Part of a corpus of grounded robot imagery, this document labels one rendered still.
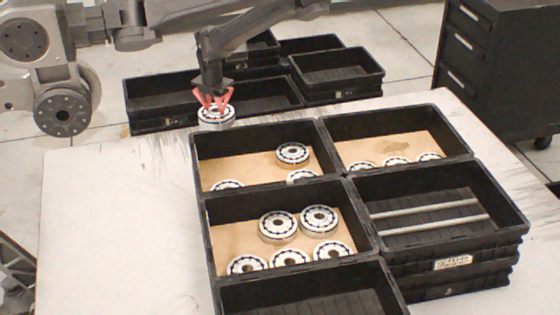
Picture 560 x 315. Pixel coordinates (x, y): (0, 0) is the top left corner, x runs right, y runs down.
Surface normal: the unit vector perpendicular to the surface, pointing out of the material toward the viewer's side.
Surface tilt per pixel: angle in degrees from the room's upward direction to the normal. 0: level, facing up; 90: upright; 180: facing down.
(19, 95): 90
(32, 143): 0
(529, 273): 0
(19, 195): 0
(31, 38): 90
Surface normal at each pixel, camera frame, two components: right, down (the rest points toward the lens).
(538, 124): 0.28, 0.58
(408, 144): 0.00, -0.80
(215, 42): -0.75, 0.10
